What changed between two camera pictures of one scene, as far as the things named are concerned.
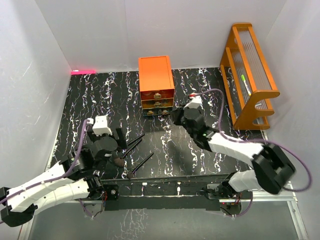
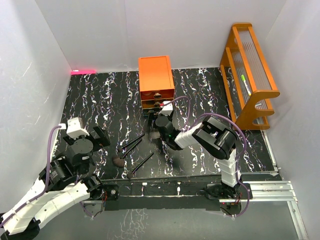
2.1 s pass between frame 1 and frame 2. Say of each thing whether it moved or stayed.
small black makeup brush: stayed
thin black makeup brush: stayed
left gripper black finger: moved
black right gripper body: moved
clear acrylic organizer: stayed
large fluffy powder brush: stayed
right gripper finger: moved
